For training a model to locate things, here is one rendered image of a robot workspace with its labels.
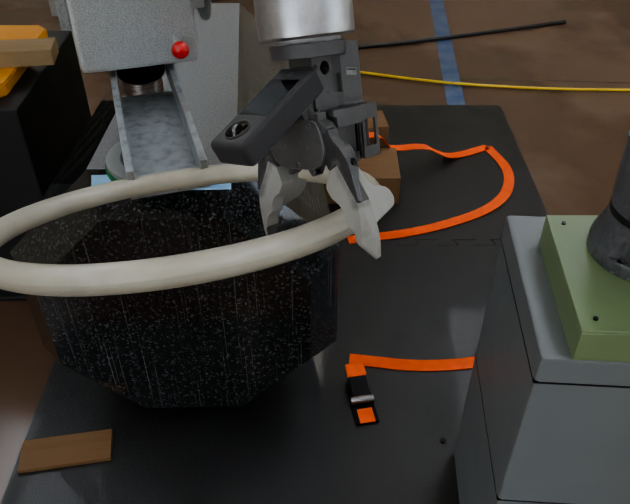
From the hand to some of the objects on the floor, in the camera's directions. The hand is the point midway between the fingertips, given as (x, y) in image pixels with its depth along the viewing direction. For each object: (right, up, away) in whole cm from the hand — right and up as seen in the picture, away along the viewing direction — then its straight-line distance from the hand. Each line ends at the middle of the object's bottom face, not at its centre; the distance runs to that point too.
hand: (315, 251), depth 69 cm
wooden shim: (-70, -57, +127) cm, 156 cm away
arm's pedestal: (+58, -71, +112) cm, 145 cm away
